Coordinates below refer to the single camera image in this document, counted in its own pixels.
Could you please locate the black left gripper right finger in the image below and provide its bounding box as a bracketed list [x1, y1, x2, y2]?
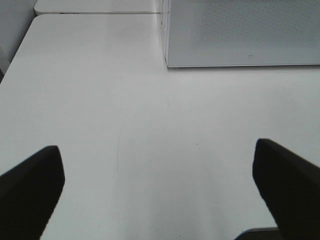
[252, 138, 320, 240]

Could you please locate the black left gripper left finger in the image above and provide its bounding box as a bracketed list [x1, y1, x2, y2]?
[0, 145, 65, 240]

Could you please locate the white microwave door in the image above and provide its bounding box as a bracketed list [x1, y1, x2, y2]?
[163, 0, 320, 68]

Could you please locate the grey left robot arm base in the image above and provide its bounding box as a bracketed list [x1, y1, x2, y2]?
[235, 227, 283, 240]

